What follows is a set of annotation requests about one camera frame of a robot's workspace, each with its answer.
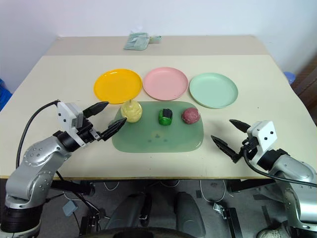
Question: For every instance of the white shoe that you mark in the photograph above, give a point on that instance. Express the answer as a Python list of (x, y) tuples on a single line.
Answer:
[(272, 233)]

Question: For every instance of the black table frame bar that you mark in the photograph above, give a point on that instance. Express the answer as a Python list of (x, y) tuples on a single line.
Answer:
[(74, 188), (247, 185)]

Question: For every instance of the black flat floor bar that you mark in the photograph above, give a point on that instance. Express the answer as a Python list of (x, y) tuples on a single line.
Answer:
[(235, 223)]

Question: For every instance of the blue plastic bag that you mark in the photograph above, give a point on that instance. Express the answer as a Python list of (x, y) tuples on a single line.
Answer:
[(4, 95)]

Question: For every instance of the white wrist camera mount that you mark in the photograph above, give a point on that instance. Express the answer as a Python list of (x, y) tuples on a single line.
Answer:
[(265, 135), (65, 114)]

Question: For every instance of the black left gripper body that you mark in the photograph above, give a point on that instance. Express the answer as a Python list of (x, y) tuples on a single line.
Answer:
[(85, 132)]

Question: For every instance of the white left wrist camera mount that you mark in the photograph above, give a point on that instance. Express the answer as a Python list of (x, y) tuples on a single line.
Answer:
[(65, 114)]

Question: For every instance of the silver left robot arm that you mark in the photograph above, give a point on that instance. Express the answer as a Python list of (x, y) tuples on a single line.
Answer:
[(37, 161)]

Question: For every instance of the brown wooden cabinet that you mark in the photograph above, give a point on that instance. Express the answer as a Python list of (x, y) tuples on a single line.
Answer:
[(307, 81)]

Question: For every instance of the cream table cover sheet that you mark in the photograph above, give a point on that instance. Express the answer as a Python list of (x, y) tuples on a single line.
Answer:
[(74, 74)]

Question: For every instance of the small grey box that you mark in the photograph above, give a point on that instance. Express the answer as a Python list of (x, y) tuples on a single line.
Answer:
[(69, 208)]

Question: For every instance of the yellow pear fruit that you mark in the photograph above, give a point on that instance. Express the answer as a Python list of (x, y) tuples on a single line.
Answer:
[(132, 112)]

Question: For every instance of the dark red round fruit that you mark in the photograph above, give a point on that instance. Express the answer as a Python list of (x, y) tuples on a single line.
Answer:
[(190, 115)]

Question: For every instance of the green plastic packet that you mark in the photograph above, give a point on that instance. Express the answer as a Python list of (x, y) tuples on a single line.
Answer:
[(136, 42)]

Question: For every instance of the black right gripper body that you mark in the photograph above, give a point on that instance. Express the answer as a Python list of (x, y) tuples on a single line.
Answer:
[(250, 145)]

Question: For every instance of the green and black toy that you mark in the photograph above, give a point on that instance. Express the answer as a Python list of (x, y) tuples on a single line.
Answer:
[(164, 117)]

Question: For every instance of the yellow plate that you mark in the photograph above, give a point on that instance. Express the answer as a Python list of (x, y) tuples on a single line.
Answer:
[(117, 85)]

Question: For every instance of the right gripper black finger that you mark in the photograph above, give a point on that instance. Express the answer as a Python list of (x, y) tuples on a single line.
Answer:
[(241, 125), (225, 147)]

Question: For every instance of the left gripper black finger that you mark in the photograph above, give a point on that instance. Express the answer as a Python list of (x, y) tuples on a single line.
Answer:
[(95, 108), (114, 129)]

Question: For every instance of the light green plate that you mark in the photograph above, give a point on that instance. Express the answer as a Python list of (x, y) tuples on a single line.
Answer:
[(213, 89)]

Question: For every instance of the small green wrapper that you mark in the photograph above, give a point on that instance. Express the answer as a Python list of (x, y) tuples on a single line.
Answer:
[(155, 39)]

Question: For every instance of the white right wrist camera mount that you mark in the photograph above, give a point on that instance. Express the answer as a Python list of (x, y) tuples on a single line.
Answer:
[(265, 135)]

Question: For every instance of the translucent green tray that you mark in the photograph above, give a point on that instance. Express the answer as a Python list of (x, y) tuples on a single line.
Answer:
[(158, 138)]

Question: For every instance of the dark rounded shape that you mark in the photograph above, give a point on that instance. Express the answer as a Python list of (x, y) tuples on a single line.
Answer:
[(189, 215), (130, 213)]

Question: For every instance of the metal clamp bracket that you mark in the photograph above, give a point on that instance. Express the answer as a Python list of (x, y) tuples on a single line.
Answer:
[(220, 210)]

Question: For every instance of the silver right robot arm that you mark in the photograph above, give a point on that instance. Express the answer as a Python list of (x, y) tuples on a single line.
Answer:
[(294, 171)]

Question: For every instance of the pink plate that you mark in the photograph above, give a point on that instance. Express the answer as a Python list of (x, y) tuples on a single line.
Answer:
[(165, 83)]

